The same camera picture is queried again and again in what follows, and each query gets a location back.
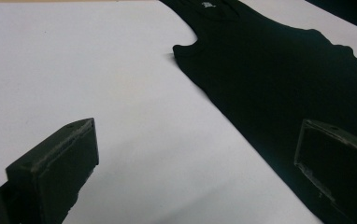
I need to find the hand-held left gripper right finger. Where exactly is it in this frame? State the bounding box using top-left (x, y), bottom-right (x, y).
top-left (293, 119), bottom-right (357, 224)

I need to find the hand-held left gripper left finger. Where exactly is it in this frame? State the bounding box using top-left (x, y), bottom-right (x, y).
top-left (6, 117), bottom-right (100, 224)

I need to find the black tank top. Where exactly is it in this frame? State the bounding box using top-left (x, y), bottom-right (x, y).
top-left (159, 0), bottom-right (357, 224)

